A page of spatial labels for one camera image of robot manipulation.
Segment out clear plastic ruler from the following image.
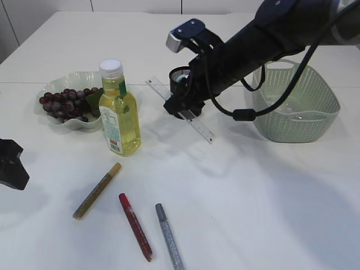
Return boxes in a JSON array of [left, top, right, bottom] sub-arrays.
[[146, 76, 215, 143]]

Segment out pale green wavy plate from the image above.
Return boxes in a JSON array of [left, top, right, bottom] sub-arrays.
[[35, 71, 102, 130]]

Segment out black mesh pen holder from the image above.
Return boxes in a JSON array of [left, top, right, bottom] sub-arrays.
[[169, 66, 205, 118]]

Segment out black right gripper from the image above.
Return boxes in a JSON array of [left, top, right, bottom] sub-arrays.
[[164, 28, 224, 118]]

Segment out gold glitter pen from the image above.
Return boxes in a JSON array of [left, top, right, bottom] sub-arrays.
[[73, 163, 122, 220]]

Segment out silver glitter pen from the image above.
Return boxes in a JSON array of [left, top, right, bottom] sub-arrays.
[[155, 203, 185, 270]]

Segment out blue capped scissors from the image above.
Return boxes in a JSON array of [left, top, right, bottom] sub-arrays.
[[175, 73, 189, 83]]

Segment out red artificial grape bunch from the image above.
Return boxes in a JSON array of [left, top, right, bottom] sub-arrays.
[[39, 87, 104, 123]]

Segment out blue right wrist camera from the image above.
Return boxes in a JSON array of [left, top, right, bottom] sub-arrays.
[[165, 19, 205, 53]]

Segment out green woven plastic basket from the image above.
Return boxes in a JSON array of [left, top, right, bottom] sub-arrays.
[[251, 60, 340, 143]]

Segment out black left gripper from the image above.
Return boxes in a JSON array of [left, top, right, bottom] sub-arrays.
[[1, 139, 29, 190]]

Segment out black blue right robot arm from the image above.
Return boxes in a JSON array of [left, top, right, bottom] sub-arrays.
[[164, 1, 359, 121]]

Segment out red glitter pen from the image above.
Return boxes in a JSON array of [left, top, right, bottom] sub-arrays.
[[119, 193, 153, 262]]

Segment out yellow liquid plastic bottle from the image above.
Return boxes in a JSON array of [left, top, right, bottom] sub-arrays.
[[98, 58, 141, 156]]

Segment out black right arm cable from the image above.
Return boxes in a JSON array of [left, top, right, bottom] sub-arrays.
[[210, 0, 360, 122]]

